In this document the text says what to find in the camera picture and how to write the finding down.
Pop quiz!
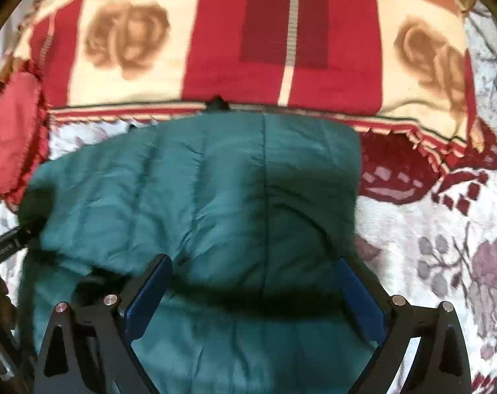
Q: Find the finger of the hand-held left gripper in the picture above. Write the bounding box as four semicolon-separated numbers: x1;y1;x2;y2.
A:
15;217;49;252

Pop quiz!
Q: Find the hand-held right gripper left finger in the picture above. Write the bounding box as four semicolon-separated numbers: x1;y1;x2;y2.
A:
33;254;175;394

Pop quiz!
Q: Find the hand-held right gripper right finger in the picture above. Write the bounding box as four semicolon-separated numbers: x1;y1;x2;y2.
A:
337;255;473;394

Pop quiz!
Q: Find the dark green puffer jacket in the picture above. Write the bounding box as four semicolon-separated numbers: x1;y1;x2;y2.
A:
16;98;365;394

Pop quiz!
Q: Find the white floral fleece blanket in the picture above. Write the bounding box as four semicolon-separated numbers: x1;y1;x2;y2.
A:
0;0;497;394

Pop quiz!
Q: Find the red crochet-edged cloth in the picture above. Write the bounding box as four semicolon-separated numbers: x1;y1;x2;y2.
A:
0;70;51;207

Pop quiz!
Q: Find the red and cream rose blanket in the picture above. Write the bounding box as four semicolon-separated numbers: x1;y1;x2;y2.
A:
10;0;486;178

